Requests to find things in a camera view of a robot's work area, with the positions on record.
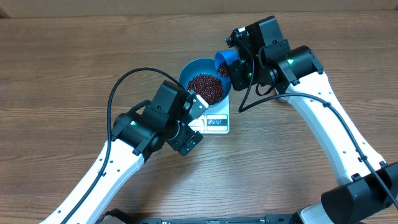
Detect blue plastic measuring scoop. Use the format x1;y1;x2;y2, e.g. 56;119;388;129
214;50;238;72

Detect teal metal bowl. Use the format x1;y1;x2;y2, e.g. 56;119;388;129
179;58;231;104

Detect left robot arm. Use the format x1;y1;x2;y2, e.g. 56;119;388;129
44;81;209;223

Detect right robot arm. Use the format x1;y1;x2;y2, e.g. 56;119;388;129
226;16;397;223

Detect red beans in scoop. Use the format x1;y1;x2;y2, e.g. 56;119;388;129
216;62;229;78

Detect white digital kitchen scale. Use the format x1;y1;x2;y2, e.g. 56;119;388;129
188;96;230;134

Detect red beans in bowl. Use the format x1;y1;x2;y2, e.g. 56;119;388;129
187;73;224;105

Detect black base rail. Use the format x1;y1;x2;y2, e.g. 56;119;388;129
95;209;297;224

